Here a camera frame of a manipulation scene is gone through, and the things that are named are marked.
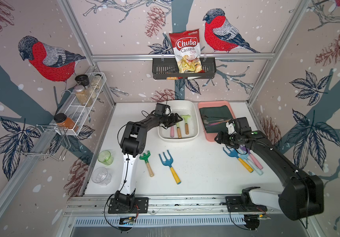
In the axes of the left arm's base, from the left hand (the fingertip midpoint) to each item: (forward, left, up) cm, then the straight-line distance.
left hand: (182, 118), depth 102 cm
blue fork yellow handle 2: (-23, -33, -8) cm, 41 cm away
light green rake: (-3, -3, -5) cm, 7 cm away
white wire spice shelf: (-17, +57, +23) cm, 64 cm away
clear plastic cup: (-37, +48, -7) cm, 61 cm away
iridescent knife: (+1, -27, -7) cm, 28 cm away
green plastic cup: (-26, +48, -6) cm, 55 cm away
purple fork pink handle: (-8, +7, -6) cm, 12 cm away
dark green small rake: (-26, +24, -7) cm, 36 cm away
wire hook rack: (-34, +57, +27) cm, 72 cm away
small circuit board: (-58, +28, -7) cm, 65 cm away
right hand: (-20, -21, +6) cm, 30 cm away
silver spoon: (+1, -19, -5) cm, 20 cm away
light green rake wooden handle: (-8, +2, -5) cm, 10 cm away
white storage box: (+15, -1, -5) cm, 16 cm away
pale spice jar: (+7, +52, +27) cm, 59 cm away
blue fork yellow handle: (-29, +9, -8) cm, 31 cm away
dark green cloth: (+5, -26, -7) cm, 27 cm away
